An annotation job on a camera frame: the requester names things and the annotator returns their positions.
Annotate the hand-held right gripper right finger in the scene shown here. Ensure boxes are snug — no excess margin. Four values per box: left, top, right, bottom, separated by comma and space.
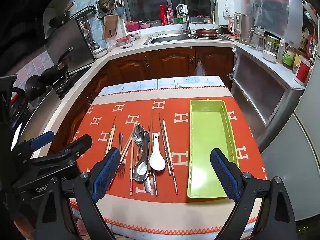
210, 148, 298, 240

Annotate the light blue tablecloth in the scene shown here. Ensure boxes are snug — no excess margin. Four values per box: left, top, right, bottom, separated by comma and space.
97, 76, 228, 97

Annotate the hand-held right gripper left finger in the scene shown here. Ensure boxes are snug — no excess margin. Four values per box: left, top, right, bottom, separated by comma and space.
35, 147, 122, 240

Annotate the plastic wrap roll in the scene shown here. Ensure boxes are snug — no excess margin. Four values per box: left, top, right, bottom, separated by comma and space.
301, 0, 319, 24

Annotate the grey metal cabinet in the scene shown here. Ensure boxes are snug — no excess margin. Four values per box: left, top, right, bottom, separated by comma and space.
230, 44, 307, 153

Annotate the gas stove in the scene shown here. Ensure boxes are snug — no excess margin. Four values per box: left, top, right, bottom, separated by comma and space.
54, 65, 93, 98

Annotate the steel kitchen sink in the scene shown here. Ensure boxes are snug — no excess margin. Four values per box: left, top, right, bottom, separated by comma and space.
144, 33, 193, 46

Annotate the glass pitcher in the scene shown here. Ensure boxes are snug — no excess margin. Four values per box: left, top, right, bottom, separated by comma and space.
249, 26, 266, 52

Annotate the white plastic bag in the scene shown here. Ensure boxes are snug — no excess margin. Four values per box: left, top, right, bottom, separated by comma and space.
195, 60, 208, 77

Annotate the metal fork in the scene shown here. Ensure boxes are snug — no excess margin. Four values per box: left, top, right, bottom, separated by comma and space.
117, 132, 125, 178

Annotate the white bowl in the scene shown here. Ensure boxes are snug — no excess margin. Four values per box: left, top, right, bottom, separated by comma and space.
262, 49, 277, 62

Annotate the white ceramic spoon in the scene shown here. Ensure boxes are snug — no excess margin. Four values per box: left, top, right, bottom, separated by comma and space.
149, 132, 166, 171

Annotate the clear plastic bottle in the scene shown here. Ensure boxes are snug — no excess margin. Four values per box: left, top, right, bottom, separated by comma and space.
276, 39, 286, 64

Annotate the white ladle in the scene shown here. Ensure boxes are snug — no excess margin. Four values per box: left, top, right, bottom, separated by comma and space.
80, 21, 90, 37

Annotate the red jar with white lid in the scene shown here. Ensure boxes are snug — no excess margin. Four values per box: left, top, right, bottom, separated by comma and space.
294, 55, 312, 87

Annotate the steel splash panel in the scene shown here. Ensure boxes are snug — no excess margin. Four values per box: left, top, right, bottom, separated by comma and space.
44, 17, 97, 80

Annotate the black range hood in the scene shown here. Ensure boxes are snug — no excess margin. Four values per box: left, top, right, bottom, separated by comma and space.
0, 0, 83, 40

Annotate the wooden cutting board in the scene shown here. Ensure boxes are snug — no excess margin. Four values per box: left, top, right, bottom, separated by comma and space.
102, 14, 119, 40

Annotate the hanging black pan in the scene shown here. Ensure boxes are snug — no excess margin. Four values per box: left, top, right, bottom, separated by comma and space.
47, 1, 75, 29

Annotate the red bottle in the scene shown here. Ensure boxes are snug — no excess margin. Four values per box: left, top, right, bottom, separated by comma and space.
160, 4, 167, 26

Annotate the orange patterned blanket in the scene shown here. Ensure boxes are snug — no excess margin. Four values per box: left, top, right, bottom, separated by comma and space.
69, 86, 268, 240

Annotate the steel faucet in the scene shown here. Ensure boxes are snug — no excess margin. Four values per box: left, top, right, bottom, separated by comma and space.
175, 4, 192, 34

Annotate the green jar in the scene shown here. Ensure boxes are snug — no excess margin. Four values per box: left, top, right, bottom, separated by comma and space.
265, 35, 280, 53

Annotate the clear plastic sheet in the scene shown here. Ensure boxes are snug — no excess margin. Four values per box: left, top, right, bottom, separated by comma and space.
246, 0, 304, 49

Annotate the red frying pan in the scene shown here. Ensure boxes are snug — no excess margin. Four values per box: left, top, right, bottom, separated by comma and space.
194, 28, 218, 38

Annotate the green plastic utensil tray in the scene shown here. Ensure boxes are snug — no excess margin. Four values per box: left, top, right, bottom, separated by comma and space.
187, 99, 240, 198

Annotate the red patterned chopstick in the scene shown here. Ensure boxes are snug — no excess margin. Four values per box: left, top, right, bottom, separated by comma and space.
129, 124, 135, 197
162, 130, 179, 195

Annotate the brown wooden chopstick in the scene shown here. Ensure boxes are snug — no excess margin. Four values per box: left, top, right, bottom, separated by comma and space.
149, 116, 153, 177
104, 116, 117, 157

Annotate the black pot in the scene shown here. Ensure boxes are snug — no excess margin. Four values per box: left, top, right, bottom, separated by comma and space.
25, 75, 54, 100

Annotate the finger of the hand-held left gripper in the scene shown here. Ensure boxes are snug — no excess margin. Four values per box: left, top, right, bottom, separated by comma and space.
15, 131, 55, 158
30, 134, 93, 166

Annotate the large metal spoon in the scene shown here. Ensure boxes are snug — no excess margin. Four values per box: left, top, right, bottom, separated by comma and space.
132, 140, 150, 182

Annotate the green label bottle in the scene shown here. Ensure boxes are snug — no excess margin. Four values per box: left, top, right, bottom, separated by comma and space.
282, 44, 295, 69

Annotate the steel electric kettle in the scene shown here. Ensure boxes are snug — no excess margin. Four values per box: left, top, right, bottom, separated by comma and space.
228, 12, 254, 46

